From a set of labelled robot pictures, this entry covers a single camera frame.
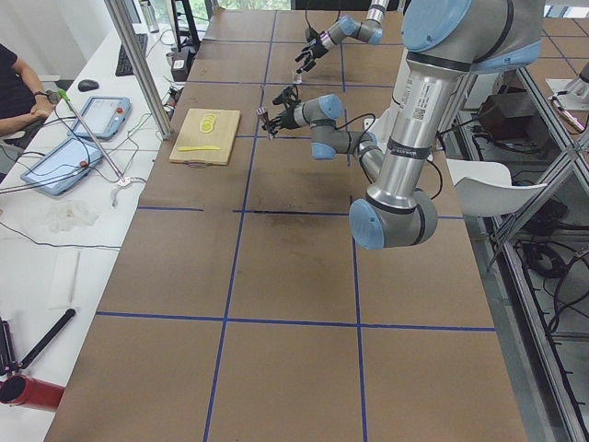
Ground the red cylinder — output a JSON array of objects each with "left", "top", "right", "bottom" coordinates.
[{"left": 1, "top": 375, "right": 64, "bottom": 412}]

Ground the black box with label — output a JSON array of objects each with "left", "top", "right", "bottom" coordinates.
[{"left": 167, "top": 46, "right": 196, "bottom": 82}]

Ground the black handle tool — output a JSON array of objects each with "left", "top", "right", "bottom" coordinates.
[{"left": 16, "top": 308, "right": 76, "bottom": 371}]

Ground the black keyboard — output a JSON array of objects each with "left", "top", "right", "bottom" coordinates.
[{"left": 114, "top": 32, "right": 150, "bottom": 77}]

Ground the teach pendant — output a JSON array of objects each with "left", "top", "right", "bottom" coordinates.
[
  {"left": 20, "top": 137, "right": 103, "bottom": 196},
  {"left": 78, "top": 96, "right": 131, "bottom": 141}
]

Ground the seated person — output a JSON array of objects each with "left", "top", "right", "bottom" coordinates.
[{"left": 1, "top": 45, "right": 54, "bottom": 148}]

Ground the steel jigger measuring cup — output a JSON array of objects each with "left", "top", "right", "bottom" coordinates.
[{"left": 256, "top": 107, "right": 277, "bottom": 139}]

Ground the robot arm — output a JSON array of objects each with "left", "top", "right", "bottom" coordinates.
[
  {"left": 294, "top": 0, "right": 405, "bottom": 75},
  {"left": 257, "top": 0, "right": 544, "bottom": 250}
]

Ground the green-tipped metal rod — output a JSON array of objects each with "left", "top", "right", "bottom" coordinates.
[{"left": 58, "top": 88, "right": 128, "bottom": 187}]

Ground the aluminium camera post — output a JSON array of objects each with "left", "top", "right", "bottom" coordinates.
[{"left": 104, "top": 0, "right": 172, "bottom": 140}]

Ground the yellow plastic knife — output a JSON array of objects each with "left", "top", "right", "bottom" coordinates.
[{"left": 178, "top": 145, "right": 222, "bottom": 152}]

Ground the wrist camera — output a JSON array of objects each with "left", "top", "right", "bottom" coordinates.
[
  {"left": 272, "top": 85, "right": 301, "bottom": 108},
  {"left": 305, "top": 27, "right": 318, "bottom": 42}
]

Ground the black computer mouse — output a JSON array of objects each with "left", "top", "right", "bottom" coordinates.
[{"left": 77, "top": 79, "right": 99, "bottom": 92}]

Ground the teach pendant near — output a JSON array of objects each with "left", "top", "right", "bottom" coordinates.
[{"left": 20, "top": 137, "right": 103, "bottom": 196}]

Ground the teach pendant far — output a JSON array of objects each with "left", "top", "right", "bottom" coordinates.
[{"left": 78, "top": 96, "right": 131, "bottom": 141}]

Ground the white chair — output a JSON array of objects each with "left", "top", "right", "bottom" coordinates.
[{"left": 446, "top": 158, "right": 548, "bottom": 217}]

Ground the bamboo cutting board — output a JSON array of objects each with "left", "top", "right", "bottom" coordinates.
[{"left": 169, "top": 109, "right": 241, "bottom": 166}]

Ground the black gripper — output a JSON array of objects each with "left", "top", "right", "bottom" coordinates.
[
  {"left": 261, "top": 107, "right": 299, "bottom": 138},
  {"left": 295, "top": 40, "right": 328, "bottom": 74}
]

